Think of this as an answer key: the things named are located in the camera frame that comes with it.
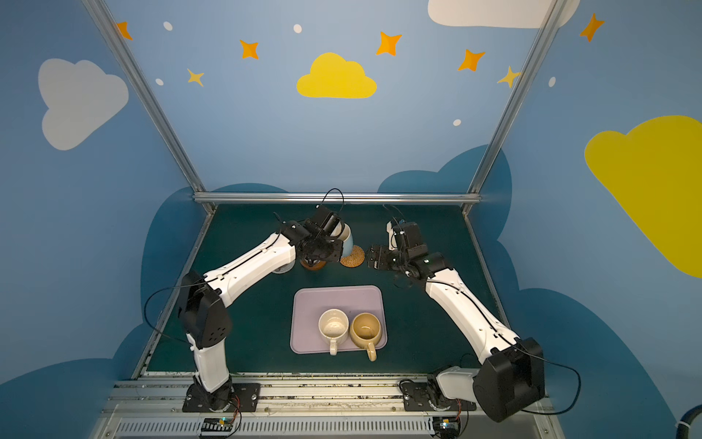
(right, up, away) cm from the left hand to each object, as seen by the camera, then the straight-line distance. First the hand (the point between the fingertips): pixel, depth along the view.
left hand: (338, 249), depth 86 cm
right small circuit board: (+31, -48, -13) cm, 58 cm away
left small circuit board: (-32, -47, -13) cm, 59 cm away
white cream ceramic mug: (-2, -24, 0) cm, 24 cm away
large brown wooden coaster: (-9, -8, +18) cm, 22 cm away
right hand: (+13, 0, -4) cm, 14 cm away
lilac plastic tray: (-10, -18, +5) cm, 22 cm away
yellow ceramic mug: (+9, -26, 0) cm, 28 cm away
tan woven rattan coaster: (+6, -5, +18) cm, 20 cm away
